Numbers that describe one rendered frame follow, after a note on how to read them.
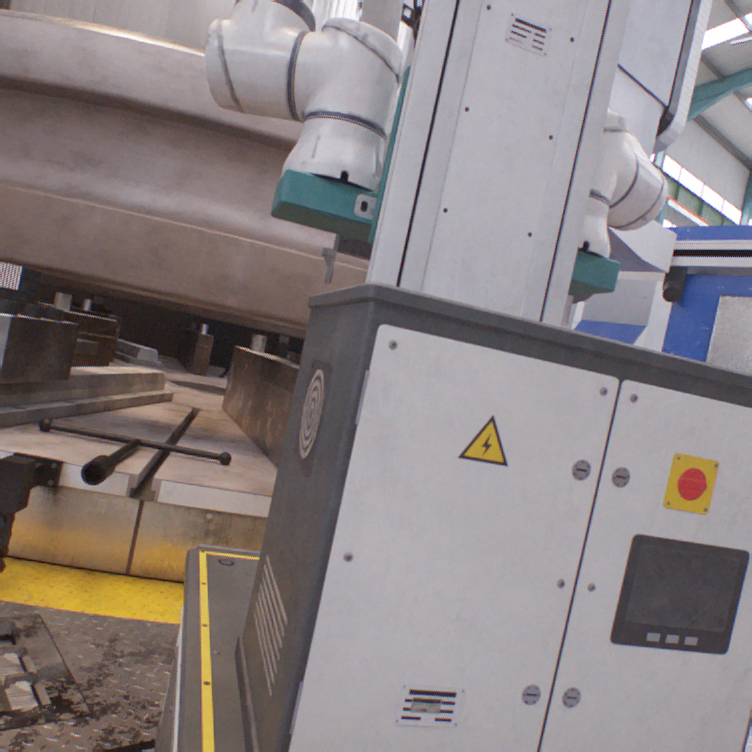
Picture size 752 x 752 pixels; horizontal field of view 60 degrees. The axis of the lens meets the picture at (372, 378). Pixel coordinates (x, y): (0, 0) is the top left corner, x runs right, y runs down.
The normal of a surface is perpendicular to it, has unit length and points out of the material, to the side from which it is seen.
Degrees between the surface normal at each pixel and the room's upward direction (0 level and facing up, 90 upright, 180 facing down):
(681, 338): 90
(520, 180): 90
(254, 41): 80
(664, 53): 90
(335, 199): 90
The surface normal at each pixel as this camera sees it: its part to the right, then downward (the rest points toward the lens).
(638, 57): 0.62, 0.15
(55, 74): -0.07, 0.01
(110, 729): 0.21, -0.98
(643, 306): -0.76, -0.14
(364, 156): 0.58, -0.23
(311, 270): 0.31, 0.09
